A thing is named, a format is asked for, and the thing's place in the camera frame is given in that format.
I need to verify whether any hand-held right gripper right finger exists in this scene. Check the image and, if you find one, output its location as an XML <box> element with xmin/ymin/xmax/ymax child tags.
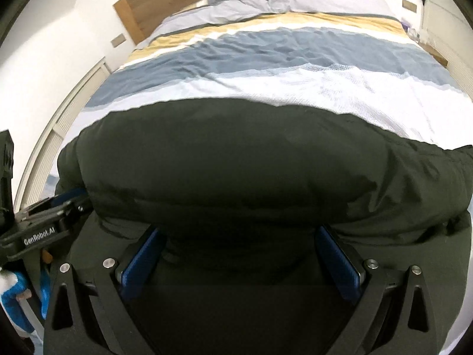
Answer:
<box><xmin>316</xmin><ymin>225</ymin><xmax>444</xmax><ymax>355</ymax></box>

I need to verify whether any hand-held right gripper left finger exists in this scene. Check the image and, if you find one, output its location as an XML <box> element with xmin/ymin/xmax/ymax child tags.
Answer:
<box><xmin>43</xmin><ymin>225</ymin><xmax>161</xmax><ymax>355</ymax></box>

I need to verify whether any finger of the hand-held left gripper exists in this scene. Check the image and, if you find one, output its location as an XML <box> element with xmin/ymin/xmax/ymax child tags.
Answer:
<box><xmin>18</xmin><ymin>187</ymin><xmax>93</xmax><ymax>227</ymax></box>

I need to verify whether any dark green puffer jacket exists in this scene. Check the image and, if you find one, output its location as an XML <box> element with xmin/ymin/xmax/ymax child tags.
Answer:
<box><xmin>44</xmin><ymin>98</ymin><xmax>473</xmax><ymax>355</ymax></box>

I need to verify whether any wooden headboard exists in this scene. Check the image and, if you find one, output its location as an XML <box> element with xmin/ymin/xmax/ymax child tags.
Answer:
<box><xmin>113</xmin><ymin>0</ymin><xmax>383</xmax><ymax>45</ymax></box>

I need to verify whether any striped duvet cover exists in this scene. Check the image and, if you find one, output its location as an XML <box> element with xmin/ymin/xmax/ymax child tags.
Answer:
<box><xmin>42</xmin><ymin>0</ymin><xmax>473</xmax><ymax>193</ymax></box>

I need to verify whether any wooden nightstand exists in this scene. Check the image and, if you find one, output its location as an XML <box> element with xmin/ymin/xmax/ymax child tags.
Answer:
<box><xmin>421</xmin><ymin>41</ymin><xmax>449</xmax><ymax>67</ymax></box>

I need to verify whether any white wardrobe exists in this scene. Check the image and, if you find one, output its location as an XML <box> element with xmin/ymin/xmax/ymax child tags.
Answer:
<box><xmin>421</xmin><ymin>0</ymin><xmax>473</xmax><ymax>95</ymax></box>

